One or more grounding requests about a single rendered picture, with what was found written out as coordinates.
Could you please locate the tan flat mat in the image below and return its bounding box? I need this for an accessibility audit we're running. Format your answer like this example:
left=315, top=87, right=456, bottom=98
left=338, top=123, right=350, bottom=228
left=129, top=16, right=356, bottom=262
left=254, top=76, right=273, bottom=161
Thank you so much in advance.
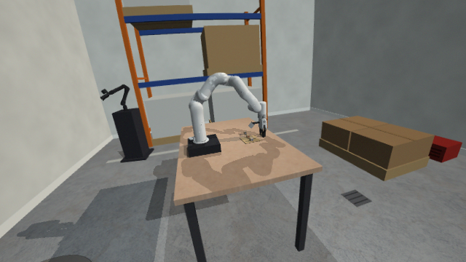
left=240, top=135, right=260, bottom=144

